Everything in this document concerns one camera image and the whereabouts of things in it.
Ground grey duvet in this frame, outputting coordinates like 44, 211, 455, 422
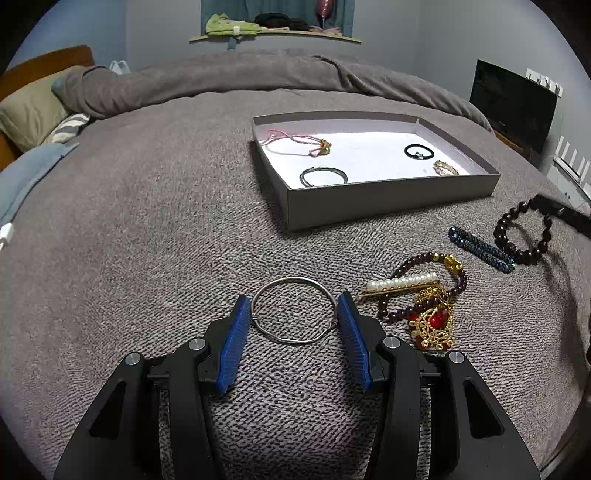
51, 49, 493, 131

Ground green cloth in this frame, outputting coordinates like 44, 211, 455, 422
205, 14, 266, 37

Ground black hair tie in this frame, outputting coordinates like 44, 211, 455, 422
403, 143, 436, 161

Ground white charger plug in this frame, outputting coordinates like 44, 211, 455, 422
0, 222, 14, 251

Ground silver bangle ring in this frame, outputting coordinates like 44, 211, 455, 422
250, 276, 340, 346

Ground blue beaded bracelet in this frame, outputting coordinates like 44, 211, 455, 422
447, 225, 517, 275

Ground pink wine glass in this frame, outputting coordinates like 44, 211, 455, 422
315, 0, 335, 29

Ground pearl hair clip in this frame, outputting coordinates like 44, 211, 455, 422
359, 272, 439, 298

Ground grey cardboard tray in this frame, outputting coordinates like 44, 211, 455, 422
252, 111, 500, 231

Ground blue blanket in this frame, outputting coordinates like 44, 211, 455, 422
0, 142, 79, 225

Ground striped pillow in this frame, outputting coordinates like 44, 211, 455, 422
43, 113, 91, 144

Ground black television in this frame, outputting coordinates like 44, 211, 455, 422
470, 60, 558, 154

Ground pink string bracelet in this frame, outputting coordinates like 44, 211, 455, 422
260, 128, 334, 159

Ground white wall hooks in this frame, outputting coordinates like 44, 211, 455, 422
525, 68, 564, 98

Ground wooden headboard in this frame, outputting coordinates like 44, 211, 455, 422
1, 45, 95, 168

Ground teal curtain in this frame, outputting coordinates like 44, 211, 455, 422
200, 0, 355, 37

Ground red gold brooch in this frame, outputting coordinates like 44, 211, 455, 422
408, 286, 455, 352

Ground grey cord bracelet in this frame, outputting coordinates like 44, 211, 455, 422
298, 166, 349, 188

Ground olive green pillow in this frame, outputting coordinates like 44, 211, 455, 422
1, 67, 75, 153

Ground white router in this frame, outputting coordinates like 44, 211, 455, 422
549, 136, 590, 206

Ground black cloth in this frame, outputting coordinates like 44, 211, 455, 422
254, 12, 311, 31

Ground white plastic bag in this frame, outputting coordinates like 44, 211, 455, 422
109, 60, 130, 75

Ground wooden window shelf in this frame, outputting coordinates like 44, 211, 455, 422
188, 28, 363, 45

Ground large black bead bracelet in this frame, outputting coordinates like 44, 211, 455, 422
493, 200, 554, 267

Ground dark red bead bracelet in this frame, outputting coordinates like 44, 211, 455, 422
376, 250, 469, 324

